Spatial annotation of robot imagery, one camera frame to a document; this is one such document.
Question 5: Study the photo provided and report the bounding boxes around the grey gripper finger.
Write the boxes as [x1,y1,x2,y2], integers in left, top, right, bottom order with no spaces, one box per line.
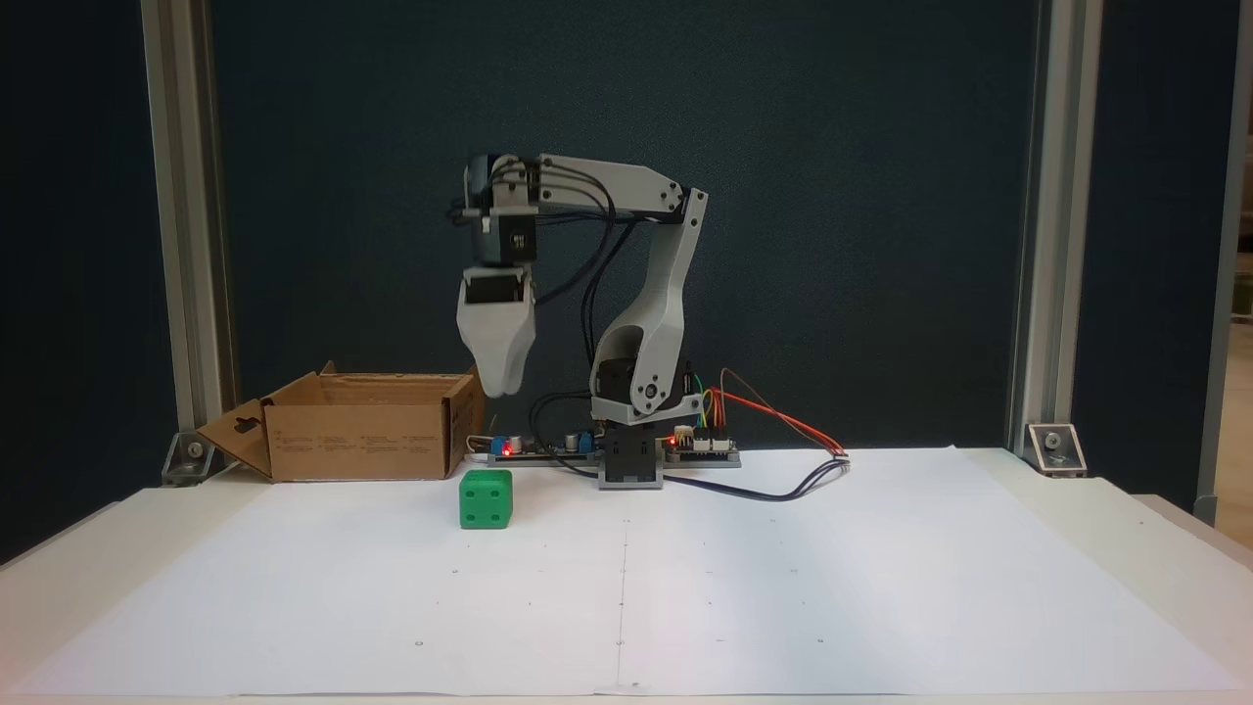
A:
[457,311,503,397]
[499,313,537,398]

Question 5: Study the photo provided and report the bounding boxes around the green dice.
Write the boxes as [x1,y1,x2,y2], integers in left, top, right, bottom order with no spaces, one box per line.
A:
[459,469,514,531]

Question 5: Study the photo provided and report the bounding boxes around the blue circuit board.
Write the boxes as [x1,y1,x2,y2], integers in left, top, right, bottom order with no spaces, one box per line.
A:
[487,429,600,467]

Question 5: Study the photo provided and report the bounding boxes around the cardboard box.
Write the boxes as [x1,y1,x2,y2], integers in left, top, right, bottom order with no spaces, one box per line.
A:
[196,362,487,483]

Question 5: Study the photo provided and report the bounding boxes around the grey upright beam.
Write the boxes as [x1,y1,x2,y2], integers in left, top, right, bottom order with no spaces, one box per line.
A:
[1194,0,1253,527]

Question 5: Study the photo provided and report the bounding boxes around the black power cable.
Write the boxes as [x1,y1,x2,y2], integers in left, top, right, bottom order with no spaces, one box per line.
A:
[529,390,603,481]

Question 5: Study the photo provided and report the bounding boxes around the coloured jumper wires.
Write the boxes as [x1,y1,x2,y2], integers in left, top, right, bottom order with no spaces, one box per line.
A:
[685,370,733,437]

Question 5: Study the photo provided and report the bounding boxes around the circuit board with jumper wires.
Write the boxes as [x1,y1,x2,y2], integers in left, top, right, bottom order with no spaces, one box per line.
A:
[666,431,742,469]

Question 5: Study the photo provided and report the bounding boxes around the red orange wire bundle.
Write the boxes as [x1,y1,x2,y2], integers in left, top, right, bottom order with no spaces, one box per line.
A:
[719,368,845,457]

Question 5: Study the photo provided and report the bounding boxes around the aluminium frame post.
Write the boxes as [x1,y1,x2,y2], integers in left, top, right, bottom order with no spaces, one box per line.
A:
[140,0,238,461]
[1006,0,1104,461]

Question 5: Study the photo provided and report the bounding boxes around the metal corner bracket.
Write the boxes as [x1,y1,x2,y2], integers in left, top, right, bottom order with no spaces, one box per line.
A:
[162,431,218,487]
[1025,423,1088,480]

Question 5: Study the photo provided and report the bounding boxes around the black cable with white connector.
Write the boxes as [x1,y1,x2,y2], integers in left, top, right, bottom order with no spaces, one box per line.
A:
[662,448,853,503]

